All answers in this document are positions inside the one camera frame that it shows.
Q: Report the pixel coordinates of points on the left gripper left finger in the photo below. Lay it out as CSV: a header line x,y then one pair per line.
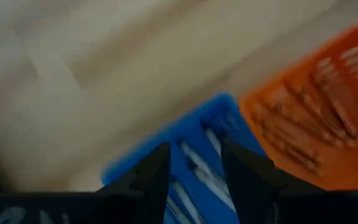
x,y
154,183

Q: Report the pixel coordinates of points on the pile of silver screws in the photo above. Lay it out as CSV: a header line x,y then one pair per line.
x,y
213,141

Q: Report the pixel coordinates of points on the blue plastic basket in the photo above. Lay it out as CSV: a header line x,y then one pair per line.
x,y
197,124

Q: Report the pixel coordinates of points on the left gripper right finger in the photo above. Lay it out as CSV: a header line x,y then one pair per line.
x,y
250,180

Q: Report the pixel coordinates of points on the orange plastic basket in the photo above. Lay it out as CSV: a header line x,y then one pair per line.
x,y
337,174

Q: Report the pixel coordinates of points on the grey crayon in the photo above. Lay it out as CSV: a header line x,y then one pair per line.
x,y
172,214
210,183
183,199

